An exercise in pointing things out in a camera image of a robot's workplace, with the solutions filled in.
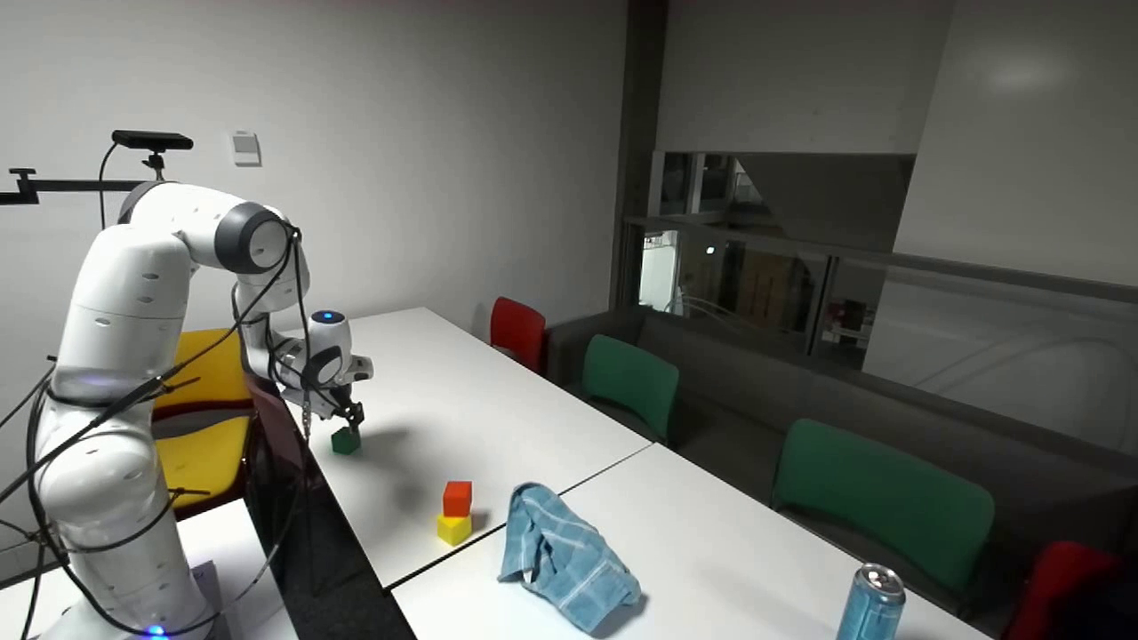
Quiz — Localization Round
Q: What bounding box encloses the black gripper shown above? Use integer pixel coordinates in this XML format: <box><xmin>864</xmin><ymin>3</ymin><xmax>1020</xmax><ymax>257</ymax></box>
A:
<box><xmin>304</xmin><ymin>374</ymin><xmax>369</xmax><ymax>438</ymax></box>

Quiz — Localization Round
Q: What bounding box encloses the dark maroon cloth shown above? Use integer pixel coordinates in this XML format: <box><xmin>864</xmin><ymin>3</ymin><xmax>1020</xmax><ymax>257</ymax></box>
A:
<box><xmin>241</xmin><ymin>382</ymin><xmax>317</xmax><ymax>525</ymax></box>

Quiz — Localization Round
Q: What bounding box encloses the yellow chair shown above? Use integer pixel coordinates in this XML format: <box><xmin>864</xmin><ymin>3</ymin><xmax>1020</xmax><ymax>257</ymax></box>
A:
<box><xmin>145</xmin><ymin>328</ymin><xmax>261</xmax><ymax>519</ymax></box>

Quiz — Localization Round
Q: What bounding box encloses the yellow cube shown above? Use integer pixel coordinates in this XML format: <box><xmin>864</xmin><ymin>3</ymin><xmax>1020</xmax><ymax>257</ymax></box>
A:
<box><xmin>435</xmin><ymin>508</ymin><xmax>478</xmax><ymax>547</ymax></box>

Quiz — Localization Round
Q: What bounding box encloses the white robot stand table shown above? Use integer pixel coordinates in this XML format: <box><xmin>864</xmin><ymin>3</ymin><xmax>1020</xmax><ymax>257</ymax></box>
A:
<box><xmin>0</xmin><ymin>495</ymin><xmax>298</xmax><ymax>640</ymax></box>

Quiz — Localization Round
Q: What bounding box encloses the red chair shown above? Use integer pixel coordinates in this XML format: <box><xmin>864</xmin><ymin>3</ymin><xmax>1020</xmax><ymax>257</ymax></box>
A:
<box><xmin>1004</xmin><ymin>535</ymin><xmax>1138</xmax><ymax>640</ymax></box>
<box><xmin>486</xmin><ymin>293</ymin><xmax>551</xmax><ymax>376</ymax></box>

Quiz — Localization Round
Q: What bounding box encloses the blue striped towel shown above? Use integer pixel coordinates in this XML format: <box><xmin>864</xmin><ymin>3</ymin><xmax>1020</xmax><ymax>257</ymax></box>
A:
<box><xmin>493</xmin><ymin>478</ymin><xmax>650</xmax><ymax>640</ymax></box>

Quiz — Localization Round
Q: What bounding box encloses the green chair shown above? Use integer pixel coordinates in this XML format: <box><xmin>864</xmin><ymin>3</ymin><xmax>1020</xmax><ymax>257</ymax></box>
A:
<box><xmin>771</xmin><ymin>417</ymin><xmax>1000</xmax><ymax>597</ymax></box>
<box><xmin>576</xmin><ymin>331</ymin><xmax>685</xmax><ymax>443</ymax></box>

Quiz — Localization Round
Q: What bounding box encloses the grey sofa bench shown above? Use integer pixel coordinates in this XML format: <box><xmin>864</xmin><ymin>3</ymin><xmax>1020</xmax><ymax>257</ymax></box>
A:
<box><xmin>544</xmin><ymin>301</ymin><xmax>1138</xmax><ymax>632</ymax></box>

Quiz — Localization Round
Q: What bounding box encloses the dark interior window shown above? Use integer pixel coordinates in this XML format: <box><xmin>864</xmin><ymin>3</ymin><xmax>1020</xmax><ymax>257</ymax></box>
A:
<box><xmin>636</xmin><ymin>146</ymin><xmax>918</xmax><ymax>370</ymax></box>

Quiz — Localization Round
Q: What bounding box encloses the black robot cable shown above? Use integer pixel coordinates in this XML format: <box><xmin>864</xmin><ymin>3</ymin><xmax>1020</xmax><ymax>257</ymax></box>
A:
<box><xmin>0</xmin><ymin>223</ymin><xmax>314</xmax><ymax>632</ymax></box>

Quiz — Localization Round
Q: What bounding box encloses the white wall switch box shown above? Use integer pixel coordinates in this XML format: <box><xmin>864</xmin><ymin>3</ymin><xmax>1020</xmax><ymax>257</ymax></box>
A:
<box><xmin>227</xmin><ymin>125</ymin><xmax>267</xmax><ymax>170</ymax></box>

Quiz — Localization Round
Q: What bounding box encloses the black camera cable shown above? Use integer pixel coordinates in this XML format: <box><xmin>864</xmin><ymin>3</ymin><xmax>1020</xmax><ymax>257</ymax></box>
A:
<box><xmin>93</xmin><ymin>137</ymin><xmax>120</xmax><ymax>232</ymax></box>

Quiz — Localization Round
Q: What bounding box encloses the black stereo camera bar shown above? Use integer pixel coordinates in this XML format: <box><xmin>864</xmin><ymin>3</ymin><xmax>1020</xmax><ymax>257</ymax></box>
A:
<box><xmin>111</xmin><ymin>125</ymin><xmax>196</xmax><ymax>151</ymax></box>

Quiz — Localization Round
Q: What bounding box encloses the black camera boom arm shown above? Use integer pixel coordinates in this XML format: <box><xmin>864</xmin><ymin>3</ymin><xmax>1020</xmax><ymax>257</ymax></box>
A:
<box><xmin>0</xmin><ymin>148</ymin><xmax>177</xmax><ymax>206</ymax></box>

